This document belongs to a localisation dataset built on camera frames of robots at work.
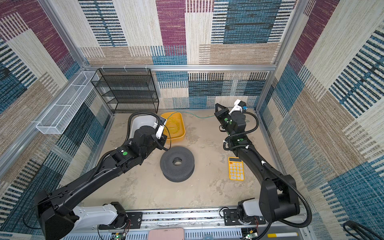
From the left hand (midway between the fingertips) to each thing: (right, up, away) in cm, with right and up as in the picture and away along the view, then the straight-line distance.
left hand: (162, 128), depth 74 cm
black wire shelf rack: (-32, +27, +35) cm, 55 cm away
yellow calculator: (+40, -24, +15) cm, 49 cm away
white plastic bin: (-25, +5, +35) cm, 43 cm away
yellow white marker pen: (+59, -49, -3) cm, 77 cm away
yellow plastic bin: (+5, +8, +35) cm, 36 cm away
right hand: (+26, +12, +3) cm, 28 cm away
